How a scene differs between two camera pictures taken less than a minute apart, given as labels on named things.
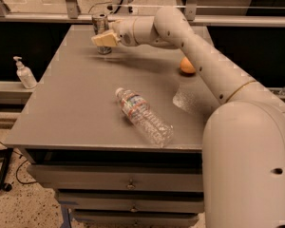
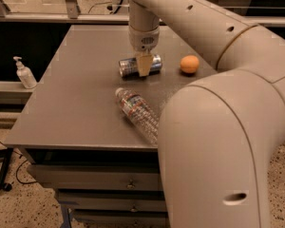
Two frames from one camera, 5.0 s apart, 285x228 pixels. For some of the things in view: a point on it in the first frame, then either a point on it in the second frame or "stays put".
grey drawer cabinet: [76, 142] stays put
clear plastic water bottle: [139, 112] stays put
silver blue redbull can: [101, 25] -> [129, 66]
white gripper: [125, 31] -> [143, 41]
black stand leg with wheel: [6, 154] stays put
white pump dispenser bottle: [26, 75] stays put
